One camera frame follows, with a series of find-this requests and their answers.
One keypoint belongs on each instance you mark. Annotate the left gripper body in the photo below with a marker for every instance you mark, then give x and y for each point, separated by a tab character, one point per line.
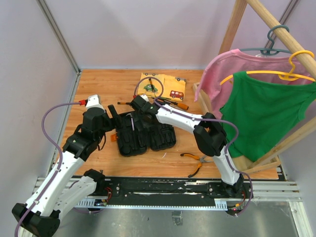
109	124

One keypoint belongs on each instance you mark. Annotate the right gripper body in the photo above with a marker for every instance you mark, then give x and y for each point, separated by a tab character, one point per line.
140	115

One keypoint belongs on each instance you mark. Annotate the black plastic tool case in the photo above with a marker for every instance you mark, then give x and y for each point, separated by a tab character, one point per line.
154	136

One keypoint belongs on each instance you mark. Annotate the claw hammer black grip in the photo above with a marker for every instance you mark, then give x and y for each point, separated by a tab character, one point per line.
132	121

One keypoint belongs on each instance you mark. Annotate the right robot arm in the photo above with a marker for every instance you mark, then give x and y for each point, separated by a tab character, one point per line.
208	132

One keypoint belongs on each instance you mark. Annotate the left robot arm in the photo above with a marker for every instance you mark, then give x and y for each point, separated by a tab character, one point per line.
43	212

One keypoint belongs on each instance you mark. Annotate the small black precision screwdriver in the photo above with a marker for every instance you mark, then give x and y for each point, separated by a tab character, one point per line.
123	103

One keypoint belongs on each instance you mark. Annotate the small screwdriver on cloth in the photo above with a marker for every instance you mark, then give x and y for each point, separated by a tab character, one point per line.
152	87

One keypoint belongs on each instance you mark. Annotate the yellow car print cloth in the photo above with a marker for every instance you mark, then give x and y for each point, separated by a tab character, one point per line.
166	86

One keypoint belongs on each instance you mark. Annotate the green tank top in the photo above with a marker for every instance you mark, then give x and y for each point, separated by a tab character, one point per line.
259	114

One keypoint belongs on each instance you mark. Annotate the teal clothes hanger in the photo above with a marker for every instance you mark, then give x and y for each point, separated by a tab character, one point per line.
269	50

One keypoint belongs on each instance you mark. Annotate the wooden clothes rack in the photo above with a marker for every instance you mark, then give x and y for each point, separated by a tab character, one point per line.
300	17

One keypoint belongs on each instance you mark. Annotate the yellow clothes hanger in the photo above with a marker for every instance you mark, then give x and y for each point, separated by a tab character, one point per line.
236	61

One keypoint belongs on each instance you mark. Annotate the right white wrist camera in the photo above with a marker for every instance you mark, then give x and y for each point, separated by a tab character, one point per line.
143	96

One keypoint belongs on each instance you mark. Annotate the black handled screwdriver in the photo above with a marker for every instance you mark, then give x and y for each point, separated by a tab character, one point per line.
165	101

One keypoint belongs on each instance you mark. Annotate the orange handled screwdriver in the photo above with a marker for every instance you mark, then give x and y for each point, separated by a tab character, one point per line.
178	105

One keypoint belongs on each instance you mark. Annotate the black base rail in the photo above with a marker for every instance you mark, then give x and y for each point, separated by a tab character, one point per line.
173	194

